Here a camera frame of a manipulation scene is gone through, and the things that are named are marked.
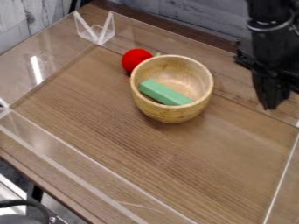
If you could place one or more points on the green rectangular block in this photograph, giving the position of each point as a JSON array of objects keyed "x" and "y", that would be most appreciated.
[{"x": 163, "y": 94}]

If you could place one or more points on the clear acrylic tray wall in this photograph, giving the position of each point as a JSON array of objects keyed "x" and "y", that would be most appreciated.
[{"x": 123, "y": 169}]

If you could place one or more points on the wooden bowl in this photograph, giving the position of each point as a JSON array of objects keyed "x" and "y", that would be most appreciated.
[{"x": 171, "y": 87}]

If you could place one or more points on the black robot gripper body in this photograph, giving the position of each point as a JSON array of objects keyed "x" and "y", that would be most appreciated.
[{"x": 271, "y": 51}]

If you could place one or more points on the clear acrylic corner bracket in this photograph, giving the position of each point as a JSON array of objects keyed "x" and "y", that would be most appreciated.
[{"x": 95, "y": 33}]

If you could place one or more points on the black metal table frame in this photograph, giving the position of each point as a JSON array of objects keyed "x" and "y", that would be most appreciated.
[{"x": 46, "y": 209}]

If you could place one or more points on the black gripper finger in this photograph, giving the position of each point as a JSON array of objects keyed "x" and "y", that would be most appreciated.
[{"x": 271, "y": 88}]

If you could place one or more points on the red fruit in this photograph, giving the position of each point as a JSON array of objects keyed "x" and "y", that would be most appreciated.
[{"x": 134, "y": 57}]

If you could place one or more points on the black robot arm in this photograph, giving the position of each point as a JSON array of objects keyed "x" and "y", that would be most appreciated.
[{"x": 273, "y": 12}]

